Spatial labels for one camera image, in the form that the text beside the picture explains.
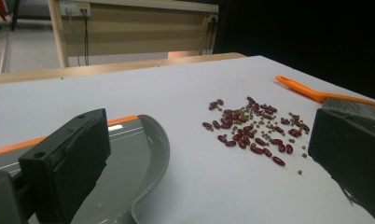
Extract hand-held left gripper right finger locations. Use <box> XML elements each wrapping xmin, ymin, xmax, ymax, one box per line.
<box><xmin>308</xmin><ymin>108</ymin><xmax>375</xmax><ymax>224</ymax></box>

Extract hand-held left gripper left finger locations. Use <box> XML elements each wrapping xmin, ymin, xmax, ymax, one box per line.
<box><xmin>18</xmin><ymin>107</ymin><xmax>112</xmax><ymax>224</ymax></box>

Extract green mung beans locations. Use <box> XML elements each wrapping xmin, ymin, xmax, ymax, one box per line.
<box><xmin>207</xmin><ymin>104</ymin><xmax>310</xmax><ymax>175</ymax></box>

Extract grey dustpan with orange edge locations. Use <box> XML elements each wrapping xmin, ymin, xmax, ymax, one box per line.
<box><xmin>0</xmin><ymin>114</ymin><xmax>171</xmax><ymax>224</ymax></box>

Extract red kidney beans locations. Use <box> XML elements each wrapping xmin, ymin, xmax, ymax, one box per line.
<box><xmin>201</xmin><ymin>96</ymin><xmax>311</xmax><ymax>167</ymax></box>

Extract orange brush with grey bristles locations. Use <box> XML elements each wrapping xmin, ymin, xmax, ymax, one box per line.
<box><xmin>274</xmin><ymin>75</ymin><xmax>375</xmax><ymax>129</ymax></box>

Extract light wooden desk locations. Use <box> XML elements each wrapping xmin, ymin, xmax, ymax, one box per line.
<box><xmin>47</xmin><ymin>0</ymin><xmax>219</xmax><ymax>68</ymax></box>

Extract white power strip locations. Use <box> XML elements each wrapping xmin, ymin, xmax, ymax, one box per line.
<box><xmin>59</xmin><ymin>1</ymin><xmax>91</xmax><ymax>17</ymax></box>

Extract dark chair legs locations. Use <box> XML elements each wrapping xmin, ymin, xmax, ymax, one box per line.
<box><xmin>0</xmin><ymin>0</ymin><xmax>21</xmax><ymax>40</ymax></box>

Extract black cable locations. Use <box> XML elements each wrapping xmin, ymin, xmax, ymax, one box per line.
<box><xmin>83</xmin><ymin>15</ymin><xmax>90</xmax><ymax>66</ymax></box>

